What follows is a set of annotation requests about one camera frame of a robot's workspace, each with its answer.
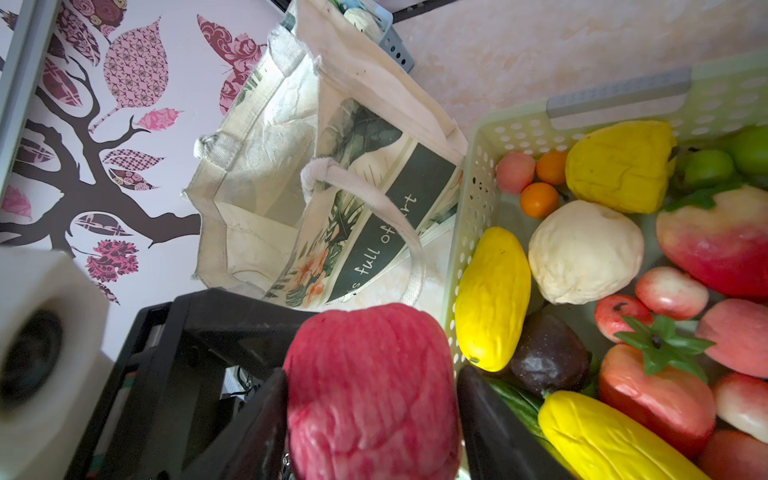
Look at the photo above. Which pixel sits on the small green grape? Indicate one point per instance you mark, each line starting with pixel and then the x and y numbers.
pixel 707 168

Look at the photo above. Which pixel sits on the pink peach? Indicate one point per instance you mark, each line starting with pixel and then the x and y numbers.
pixel 515 172

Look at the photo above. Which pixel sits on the red apple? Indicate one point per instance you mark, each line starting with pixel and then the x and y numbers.
pixel 718 235

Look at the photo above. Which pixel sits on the white garlic bulb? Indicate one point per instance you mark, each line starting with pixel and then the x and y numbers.
pixel 584 252

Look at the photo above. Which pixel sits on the beige canvas grocery bag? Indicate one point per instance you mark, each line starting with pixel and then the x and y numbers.
pixel 331 164

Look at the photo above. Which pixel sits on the light blue plastic basket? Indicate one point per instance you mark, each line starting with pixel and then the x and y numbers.
pixel 376 23

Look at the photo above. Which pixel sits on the light green plastic basket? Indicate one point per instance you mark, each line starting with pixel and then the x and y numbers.
pixel 718 105

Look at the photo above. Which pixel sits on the pink red pomegranate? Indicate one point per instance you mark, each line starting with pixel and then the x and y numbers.
pixel 371 395

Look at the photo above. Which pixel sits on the yellow corn cob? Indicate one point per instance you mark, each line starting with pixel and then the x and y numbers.
pixel 600 442

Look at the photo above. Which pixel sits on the yellow crumpled lemon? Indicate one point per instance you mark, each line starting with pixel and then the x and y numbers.
pixel 625 167

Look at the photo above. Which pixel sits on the dark brown passion fruit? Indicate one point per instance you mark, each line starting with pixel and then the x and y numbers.
pixel 549 357

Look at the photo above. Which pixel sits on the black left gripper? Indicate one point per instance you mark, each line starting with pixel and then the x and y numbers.
pixel 187 368

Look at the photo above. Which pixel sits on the small orange tomato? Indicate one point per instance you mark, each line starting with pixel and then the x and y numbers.
pixel 538 200
pixel 551 168

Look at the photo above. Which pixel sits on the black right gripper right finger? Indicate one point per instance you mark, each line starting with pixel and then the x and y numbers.
pixel 498 445

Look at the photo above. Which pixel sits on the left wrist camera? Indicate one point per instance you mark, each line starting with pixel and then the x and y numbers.
pixel 53 370

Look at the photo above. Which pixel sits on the yellow mango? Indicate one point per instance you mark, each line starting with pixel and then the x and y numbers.
pixel 493 299

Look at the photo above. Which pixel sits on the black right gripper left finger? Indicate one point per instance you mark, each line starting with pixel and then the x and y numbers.
pixel 252 445

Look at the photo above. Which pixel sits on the small red cherry fruit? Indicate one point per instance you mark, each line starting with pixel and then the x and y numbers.
pixel 672 293

